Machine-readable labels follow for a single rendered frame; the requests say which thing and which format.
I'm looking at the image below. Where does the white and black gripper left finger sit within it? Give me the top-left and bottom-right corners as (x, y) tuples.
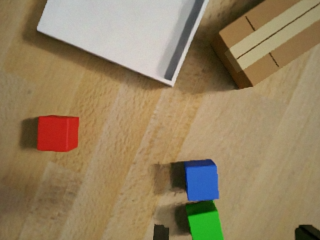
(153, 224), (169, 240)

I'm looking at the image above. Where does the white square tray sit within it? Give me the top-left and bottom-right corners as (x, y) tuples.
(37, 0), (209, 88)

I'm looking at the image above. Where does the blue block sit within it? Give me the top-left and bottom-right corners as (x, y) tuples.
(184, 159), (219, 201)

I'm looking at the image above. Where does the green block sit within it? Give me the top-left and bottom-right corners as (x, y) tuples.
(186, 200), (224, 240)

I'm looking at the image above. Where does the brown cardboard box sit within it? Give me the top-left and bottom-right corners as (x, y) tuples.
(210, 0), (320, 90)

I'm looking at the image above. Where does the red block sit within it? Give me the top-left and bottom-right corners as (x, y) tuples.
(37, 115), (79, 152)

